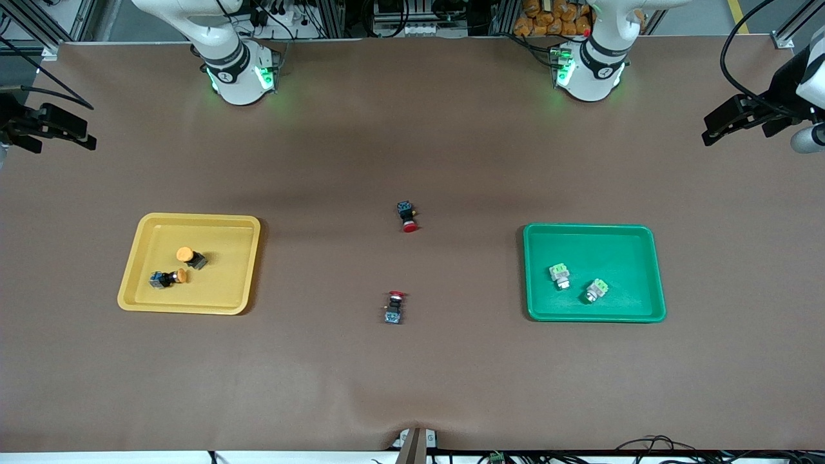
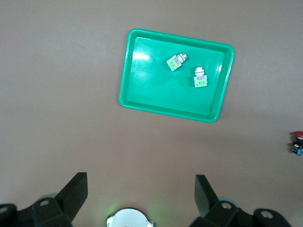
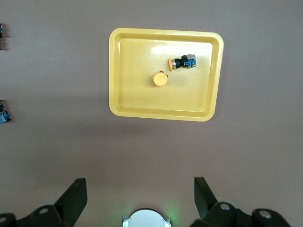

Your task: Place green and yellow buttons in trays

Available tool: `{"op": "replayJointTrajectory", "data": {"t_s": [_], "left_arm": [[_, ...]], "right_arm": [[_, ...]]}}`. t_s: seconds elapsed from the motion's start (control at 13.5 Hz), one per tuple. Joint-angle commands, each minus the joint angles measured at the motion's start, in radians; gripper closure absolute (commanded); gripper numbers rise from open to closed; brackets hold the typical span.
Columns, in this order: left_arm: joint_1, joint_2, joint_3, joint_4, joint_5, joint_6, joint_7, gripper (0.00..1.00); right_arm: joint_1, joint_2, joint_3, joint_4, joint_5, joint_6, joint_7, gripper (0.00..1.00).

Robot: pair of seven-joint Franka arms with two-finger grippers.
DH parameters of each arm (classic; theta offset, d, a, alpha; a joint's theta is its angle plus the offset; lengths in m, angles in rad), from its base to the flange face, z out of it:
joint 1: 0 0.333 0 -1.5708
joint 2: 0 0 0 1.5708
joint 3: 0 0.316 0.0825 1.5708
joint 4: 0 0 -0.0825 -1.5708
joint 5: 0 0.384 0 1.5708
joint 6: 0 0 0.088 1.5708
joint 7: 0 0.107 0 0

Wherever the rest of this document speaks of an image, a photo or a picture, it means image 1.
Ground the yellow mushroom push button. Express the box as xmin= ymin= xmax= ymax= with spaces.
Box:
xmin=149 ymin=267 xmax=188 ymax=289
xmin=176 ymin=247 xmax=208 ymax=271

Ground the green plastic tray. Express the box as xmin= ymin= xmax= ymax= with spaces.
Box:
xmin=523 ymin=223 xmax=667 ymax=324

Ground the orange wrapped items pile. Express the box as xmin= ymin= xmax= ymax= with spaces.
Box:
xmin=512 ymin=0 xmax=592 ymax=37

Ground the yellow plastic tray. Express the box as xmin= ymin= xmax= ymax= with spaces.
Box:
xmin=117 ymin=213 xmax=262 ymax=316

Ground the white power strip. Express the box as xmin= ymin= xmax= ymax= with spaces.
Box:
xmin=373 ymin=21 xmax=447 ymax=38

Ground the red mushroom push button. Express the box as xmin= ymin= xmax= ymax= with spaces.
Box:
xmin=384 ymin=291 xmax=407 ymax=325
xmin=396 ymin=201 xmax=420 ymax=233

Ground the brown table mat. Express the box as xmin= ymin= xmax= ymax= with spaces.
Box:
xmin=0 ymin=35 xmax=825 ymax=453

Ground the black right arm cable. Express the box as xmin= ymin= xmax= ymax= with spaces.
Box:
xmin=0 ymin=37 xmax=95 ymax=110

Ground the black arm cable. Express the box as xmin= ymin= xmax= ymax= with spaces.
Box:
xmin=0 ymin=37 xmax=95 ymax=110
xmin=720 ymin=0 xmax=800 ymax=120

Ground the aluminium frame profile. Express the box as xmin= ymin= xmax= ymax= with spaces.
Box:
xmin=0 ymin=0 xmax=97 ymax=63
xmin=770 ymin=0 xmax=825 ymax=50

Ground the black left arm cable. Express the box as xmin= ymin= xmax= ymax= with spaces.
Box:
xmin=720 ymin=0 xmax=800 ymax=120

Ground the aluminium frame post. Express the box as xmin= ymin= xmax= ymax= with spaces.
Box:
xmin=315 ymin=0 xmax=349 ymax=38
xmin=488 ymin=0 xmax=519 ymax=36

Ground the black cable bundle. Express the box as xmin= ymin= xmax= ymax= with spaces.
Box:
xmin=612 ymin=435 xmax=825 ymax=464

